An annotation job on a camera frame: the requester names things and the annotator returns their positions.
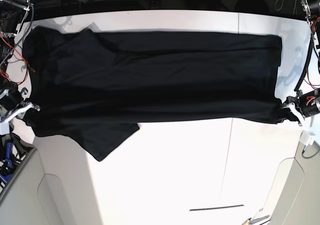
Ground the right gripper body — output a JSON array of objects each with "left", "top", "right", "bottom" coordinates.
[{"left": 0, "top": 82, "right": 23, "bottom": 111}]

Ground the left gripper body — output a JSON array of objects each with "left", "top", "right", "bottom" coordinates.
[{"left": 296, "top": 90, "right": 320, "bottom": 118}]

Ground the black T-shirt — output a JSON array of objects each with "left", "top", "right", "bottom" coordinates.
[{"left": 22, "top": 26, "right": 285, "bottom": 161}]

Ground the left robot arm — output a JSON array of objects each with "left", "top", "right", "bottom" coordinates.
[{"left": 282, "top": 0, "right": 320, "bottom": 129}]

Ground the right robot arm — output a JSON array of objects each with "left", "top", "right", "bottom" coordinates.
[{"left": 0, "top": 0, "right": 39, "bottom": 123}]

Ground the blue black clutter pile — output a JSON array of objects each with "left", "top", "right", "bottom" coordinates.
[{"left": 0, "top": 132, "right": 32, "bottom": 189}]

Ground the left beige partition panel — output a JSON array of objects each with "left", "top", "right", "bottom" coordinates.
[{"left": 0, "top": 146, "right": 63, "bottom": 225}]

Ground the beige partition panel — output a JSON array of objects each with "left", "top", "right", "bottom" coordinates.
[
  {"left": 261, "top": 141, "right": 320, "bottom": 225},
  {"left": 0, "top": 146, "right": 63, "bottom": 225}
]

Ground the right beige partition panel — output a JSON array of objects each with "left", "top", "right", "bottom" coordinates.
[{"left": 261, "top": 141, "right": 320, "bottom": 225}]

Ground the black thin rod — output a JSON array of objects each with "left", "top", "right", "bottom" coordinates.
[{"left": 189, "top": 204, "right": 245, "bottom": 212}]

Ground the grey tool at bottom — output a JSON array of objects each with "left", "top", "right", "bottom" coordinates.
[{"left": 242, "top": 215, "right": 270, "bottom": 225}]

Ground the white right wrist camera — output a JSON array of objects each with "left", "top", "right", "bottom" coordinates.
[{"left": 0, "top": 121, "right": 10, "bottom": 136}]

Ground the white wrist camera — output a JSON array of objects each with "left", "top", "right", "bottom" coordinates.
[
  {"left": 0, "top": 121, "right": 10, "bottom": 136},
  {"left": 299, "top": 131, "right": 316, "bottom": 146}
]

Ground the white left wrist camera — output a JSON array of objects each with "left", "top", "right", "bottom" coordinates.
[{"left": 299, "top": 131, "right": 316, "bottom": 146}]

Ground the black camera cable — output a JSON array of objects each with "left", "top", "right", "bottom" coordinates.
[{"left": 301, "top": 142, "right": 320, "bottom": 160}]

